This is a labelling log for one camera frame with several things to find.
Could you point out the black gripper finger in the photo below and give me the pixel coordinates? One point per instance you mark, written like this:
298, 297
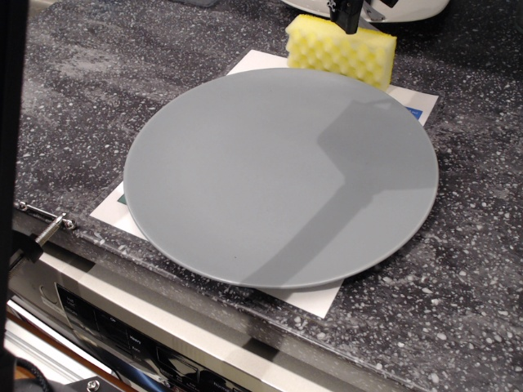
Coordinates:
345, 14

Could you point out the yellow foam sponge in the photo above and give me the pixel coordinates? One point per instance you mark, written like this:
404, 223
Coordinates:
367, 55

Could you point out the grey round plate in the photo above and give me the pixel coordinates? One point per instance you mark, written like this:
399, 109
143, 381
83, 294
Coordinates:
281, 178

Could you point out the white paper sheet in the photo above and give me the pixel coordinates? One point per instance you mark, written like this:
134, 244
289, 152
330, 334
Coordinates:
113, 210

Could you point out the stainless dishwasher control panel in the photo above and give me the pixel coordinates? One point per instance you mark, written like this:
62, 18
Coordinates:
128, 328

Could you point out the white appliance with handle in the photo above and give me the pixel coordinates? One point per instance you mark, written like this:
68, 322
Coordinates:
378, 11

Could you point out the black bracket with screw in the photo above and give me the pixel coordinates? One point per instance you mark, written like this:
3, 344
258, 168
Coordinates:
97, 384

